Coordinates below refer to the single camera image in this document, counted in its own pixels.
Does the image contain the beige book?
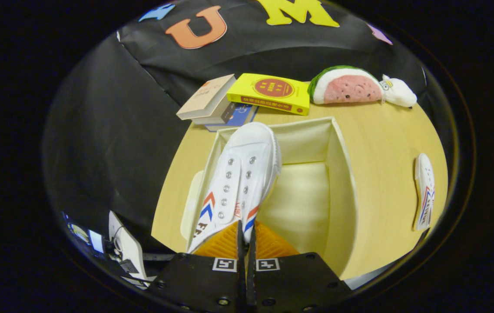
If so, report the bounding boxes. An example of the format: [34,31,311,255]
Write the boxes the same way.
[176,74,237,121]

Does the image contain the grey book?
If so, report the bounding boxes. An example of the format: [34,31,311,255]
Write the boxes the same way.
[191,101,238,126]

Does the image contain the yellow book with red circle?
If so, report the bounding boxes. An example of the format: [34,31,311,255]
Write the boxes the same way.
[227,73,311,116]

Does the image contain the cream fabric storage box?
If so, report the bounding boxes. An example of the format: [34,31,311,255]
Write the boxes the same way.
[180,117,358,281]

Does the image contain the watermelon slice plush toy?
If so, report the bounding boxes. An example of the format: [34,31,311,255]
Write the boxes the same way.
[308,66,384,105]

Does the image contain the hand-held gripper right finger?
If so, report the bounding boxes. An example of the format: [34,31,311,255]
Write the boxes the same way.
[247,220,354,313]

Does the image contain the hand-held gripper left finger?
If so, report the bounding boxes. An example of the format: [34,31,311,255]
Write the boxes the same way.
[145,220,247,313]

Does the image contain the white canvas shoe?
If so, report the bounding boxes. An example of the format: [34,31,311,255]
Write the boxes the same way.
[413,153,435,231]
[186,122,282,255]

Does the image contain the tablet screen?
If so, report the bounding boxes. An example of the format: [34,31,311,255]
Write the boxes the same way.
[65,212,105,253]

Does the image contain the white plush toy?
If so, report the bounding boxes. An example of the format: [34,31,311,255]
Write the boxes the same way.
[379,74,418,108]

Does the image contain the blue book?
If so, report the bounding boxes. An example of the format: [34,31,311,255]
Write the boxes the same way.
[205,103,259,132]

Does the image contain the black backdrop cloth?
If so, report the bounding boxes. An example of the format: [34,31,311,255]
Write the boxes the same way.
[42,0,432,257]

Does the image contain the white flat device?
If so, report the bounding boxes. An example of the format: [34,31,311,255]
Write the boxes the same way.
[108,211,148,285]

